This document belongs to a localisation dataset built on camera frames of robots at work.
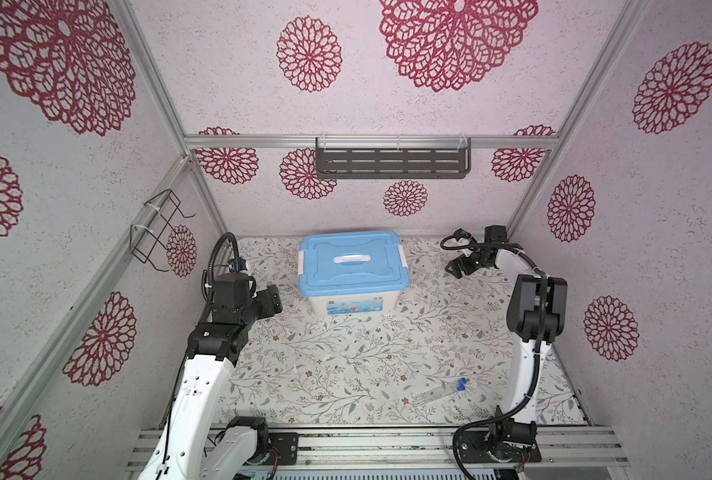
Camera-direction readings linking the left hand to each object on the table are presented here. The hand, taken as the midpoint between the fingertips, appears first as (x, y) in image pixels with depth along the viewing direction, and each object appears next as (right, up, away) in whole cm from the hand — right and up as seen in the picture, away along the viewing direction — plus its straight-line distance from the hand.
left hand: (262, 299), depth 76 cm
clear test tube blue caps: (+48, -27, +8) cm, 56 cm away
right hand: (+62, +12, +30) cm, 70 cm away
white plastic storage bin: (+27, -3, +18) cm, 33 cm away
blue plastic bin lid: (+17, +10, +15) cm, 25 cm away
